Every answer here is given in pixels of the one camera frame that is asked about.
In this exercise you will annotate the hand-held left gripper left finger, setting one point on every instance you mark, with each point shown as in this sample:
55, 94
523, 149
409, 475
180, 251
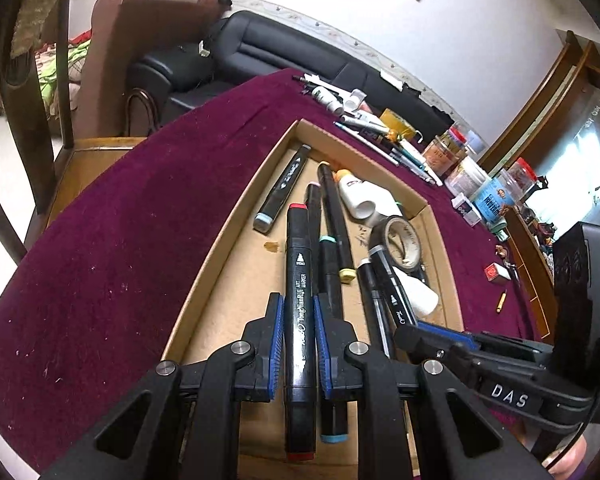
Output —
275, 345

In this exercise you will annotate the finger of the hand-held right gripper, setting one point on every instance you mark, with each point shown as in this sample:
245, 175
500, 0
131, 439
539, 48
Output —
445, 331
425, 342

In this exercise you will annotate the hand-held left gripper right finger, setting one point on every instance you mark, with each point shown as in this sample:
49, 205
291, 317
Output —
325, 345

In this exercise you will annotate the black marker red caps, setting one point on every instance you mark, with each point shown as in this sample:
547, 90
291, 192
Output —
299, 285

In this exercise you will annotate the yellow and black pen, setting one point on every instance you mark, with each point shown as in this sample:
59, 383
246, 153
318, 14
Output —
502, 301

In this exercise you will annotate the brown cardboard box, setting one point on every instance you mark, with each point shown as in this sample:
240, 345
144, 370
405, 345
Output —
250, 285

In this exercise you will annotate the black marker grey cap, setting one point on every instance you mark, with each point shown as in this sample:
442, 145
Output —
387, 280

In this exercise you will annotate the black marker light blue cap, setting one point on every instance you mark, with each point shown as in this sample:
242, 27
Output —
333, 417

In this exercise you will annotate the black tape roll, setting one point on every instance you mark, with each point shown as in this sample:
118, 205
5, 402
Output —
380, 230

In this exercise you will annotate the black marker green cap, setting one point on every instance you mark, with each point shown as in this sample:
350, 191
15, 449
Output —
336, 220

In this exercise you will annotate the white glue bottle orange cap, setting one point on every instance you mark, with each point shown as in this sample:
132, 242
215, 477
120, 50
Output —
352, 195

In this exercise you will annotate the black marker grey-blue cap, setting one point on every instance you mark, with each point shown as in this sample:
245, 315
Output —
282, 187

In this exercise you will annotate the person's right hand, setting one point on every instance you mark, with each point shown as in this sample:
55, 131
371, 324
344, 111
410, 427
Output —
570, 462

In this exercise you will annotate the wooden sideboard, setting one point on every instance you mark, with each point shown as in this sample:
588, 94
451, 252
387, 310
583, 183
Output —
530, 270

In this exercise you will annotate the red and grey carton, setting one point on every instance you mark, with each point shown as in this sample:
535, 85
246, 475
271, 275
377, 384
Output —
497, 274

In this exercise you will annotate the green and white plastic toy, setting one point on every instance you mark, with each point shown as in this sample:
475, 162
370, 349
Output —
501, 230

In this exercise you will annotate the white and blue carton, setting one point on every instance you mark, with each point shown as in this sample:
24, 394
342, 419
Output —
465, 209

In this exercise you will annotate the large clear jar red lid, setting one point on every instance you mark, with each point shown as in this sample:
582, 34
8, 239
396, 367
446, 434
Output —
500, 195

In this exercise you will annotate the white plastic jar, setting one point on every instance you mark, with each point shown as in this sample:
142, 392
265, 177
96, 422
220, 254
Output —
467, 176

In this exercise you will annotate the clear jar orange label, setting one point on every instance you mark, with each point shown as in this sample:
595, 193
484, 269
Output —
437, 155

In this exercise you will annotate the grey round container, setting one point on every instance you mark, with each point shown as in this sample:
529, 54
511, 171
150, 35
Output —
474, 142

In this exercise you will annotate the small jar red blue lid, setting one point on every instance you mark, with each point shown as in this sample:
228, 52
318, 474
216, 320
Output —
457, 135

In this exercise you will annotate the yellow tape roll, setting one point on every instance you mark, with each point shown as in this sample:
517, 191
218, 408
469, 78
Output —
397, 124

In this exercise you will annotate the pile of assorted pens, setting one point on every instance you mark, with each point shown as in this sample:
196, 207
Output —
360, 120

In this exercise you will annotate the wooden table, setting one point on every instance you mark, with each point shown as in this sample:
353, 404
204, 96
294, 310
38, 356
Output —
80, 170

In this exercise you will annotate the black leather sofa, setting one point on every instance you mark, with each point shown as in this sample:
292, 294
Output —
260, 50

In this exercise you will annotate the dark wooden chair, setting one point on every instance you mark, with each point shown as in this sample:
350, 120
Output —
25, 110

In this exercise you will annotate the green cloth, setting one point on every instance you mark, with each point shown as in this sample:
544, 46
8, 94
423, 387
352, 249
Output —
62, 75

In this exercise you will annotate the brown armchair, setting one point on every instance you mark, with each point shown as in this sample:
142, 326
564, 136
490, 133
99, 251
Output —
145, 20

